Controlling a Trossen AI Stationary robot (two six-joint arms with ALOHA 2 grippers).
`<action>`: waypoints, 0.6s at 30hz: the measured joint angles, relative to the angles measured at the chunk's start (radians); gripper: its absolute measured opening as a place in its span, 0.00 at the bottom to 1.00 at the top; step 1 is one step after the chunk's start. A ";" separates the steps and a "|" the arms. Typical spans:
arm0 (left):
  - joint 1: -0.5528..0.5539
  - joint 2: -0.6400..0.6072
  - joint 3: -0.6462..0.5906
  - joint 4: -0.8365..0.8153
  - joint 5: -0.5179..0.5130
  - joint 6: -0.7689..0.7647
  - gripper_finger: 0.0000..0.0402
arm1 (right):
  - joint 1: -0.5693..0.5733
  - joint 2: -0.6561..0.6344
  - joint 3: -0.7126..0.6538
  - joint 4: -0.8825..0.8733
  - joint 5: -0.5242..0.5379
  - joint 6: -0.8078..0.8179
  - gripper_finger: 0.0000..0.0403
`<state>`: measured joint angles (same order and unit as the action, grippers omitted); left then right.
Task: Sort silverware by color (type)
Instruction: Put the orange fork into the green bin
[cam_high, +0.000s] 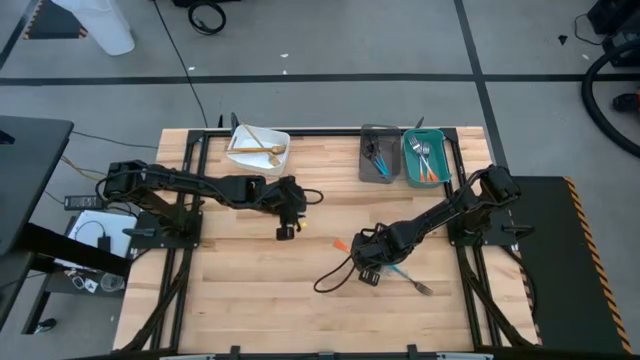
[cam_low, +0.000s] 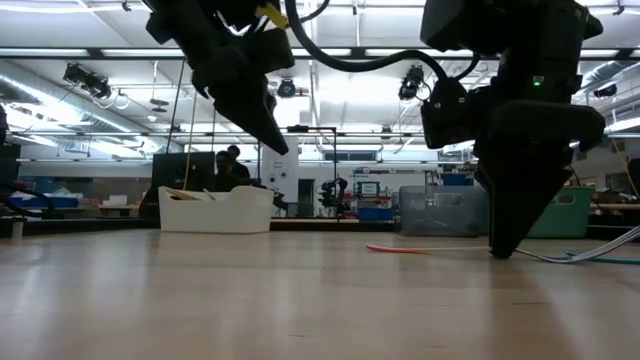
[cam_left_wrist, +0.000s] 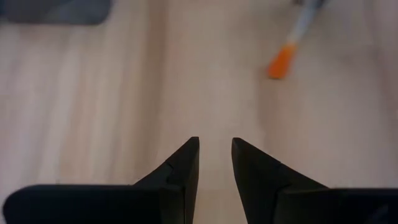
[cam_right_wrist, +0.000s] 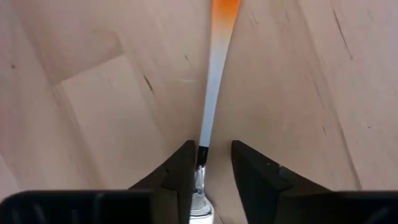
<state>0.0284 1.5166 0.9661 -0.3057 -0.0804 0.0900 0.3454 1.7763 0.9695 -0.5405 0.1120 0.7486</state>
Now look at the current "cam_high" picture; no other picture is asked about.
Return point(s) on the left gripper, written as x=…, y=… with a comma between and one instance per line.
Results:
x=290, y=200

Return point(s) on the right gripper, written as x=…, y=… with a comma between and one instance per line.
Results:
x=372, y=247

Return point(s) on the gold spoon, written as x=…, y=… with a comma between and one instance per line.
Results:
x=280, y=149

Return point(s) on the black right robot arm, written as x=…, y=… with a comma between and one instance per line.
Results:
x=450, y=210

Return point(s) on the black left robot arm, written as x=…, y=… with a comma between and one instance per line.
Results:
x=200, y=182

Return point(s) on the white plastic bin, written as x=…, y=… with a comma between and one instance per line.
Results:
x=250, y=162

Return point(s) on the black clamp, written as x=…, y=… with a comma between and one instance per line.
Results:
x=420, y=123
x=234, y=122

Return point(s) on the grey translucent plastic bin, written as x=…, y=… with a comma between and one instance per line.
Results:
x=395, y=150

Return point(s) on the teal plastic bin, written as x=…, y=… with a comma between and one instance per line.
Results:
x=444, y=155

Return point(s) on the white paper sheet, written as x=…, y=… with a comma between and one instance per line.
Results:
x=120, y=227

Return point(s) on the small black adapter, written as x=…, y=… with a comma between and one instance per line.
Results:
x=104, y=243

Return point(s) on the large hazard-striped black mat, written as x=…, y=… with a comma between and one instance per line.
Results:
x=565, y=275

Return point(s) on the clear glass cup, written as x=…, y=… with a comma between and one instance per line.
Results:
x=112, y=282

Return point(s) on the black power brick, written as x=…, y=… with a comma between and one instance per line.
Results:
x=82, y=202

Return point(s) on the white rounded object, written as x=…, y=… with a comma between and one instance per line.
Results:
x=100, y=25

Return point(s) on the black desk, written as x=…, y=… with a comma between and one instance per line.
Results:
x=30, y=175

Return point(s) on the black caster wheel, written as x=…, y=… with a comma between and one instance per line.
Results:
x=45, y=326

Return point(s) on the small black floor scrap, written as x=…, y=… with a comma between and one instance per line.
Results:
x=563, y=39

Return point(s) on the black and red tool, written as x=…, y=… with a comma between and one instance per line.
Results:
x=627, y=102

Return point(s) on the small hazard-striped black mat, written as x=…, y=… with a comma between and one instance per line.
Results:
x=42, y=22

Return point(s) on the black equipment box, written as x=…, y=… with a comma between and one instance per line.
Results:
x=620, y=20

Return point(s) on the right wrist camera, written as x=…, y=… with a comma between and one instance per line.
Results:
x=369, y=278

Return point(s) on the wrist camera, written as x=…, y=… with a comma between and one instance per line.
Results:
x=369, y=278
x=285, y=233

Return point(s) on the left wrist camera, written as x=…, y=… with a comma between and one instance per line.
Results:
x=285, y=233

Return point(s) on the black aluminium table frame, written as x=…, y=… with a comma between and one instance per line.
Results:
x=325, y=133

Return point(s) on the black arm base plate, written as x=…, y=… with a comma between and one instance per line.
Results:
x=150, y=240
x=520, y=232

